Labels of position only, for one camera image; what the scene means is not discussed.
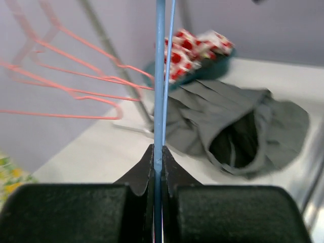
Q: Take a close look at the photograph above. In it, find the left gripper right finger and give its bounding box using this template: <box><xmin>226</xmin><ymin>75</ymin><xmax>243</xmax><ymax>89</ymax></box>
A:
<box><xmin>161</xmin><ymin>147</ymin><xmax>311</xmax><ymax>242</ymax></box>

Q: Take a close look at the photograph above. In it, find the metal clothes rack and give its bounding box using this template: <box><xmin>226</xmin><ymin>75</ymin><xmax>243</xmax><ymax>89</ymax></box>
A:
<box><xmin>80</xmin><ymin>1</ymin><xmax>154</xmax><ymax>137</ymax></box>

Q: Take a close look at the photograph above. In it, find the grey garment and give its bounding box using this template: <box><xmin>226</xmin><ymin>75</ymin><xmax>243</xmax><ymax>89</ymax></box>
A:
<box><xmin>166</xmin><ymin>80</ymin><xmax>310</xmax><ymax>179</ymax></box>

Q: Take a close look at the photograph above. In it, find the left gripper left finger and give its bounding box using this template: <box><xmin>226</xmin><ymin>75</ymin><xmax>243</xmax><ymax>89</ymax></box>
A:
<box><xmin>1</xmin><ymin>145</ymin><xmax>154</xmax><ymax>242</ymax></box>

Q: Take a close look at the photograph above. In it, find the pink hanger of dotted skirt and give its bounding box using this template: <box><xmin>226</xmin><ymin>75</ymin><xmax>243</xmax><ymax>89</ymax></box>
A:
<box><xmin>1</xmin><ymin>60</ymin><xmax>123</xmax><ymax>120</ymax></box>

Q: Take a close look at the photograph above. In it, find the red floral white garment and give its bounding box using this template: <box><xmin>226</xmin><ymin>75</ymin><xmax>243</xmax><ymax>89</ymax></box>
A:
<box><xmin>169</xmin><ymin>29</ymin><xmax>234</xmax><ymax>84</ymax></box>

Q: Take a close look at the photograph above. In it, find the teal plastic bin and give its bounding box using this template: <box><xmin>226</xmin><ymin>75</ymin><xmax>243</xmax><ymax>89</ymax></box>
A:
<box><xmin>143</xmin><ymin>49</ymin><xmax>237</xmax><ymax>91</ymax></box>

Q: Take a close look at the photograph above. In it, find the lemon print garment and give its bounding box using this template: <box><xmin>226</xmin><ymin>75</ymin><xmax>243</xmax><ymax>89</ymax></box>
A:
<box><xmin>0</xmin><ymin>151</ymin><xmax>37</xmax><ymax>208</ymax></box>

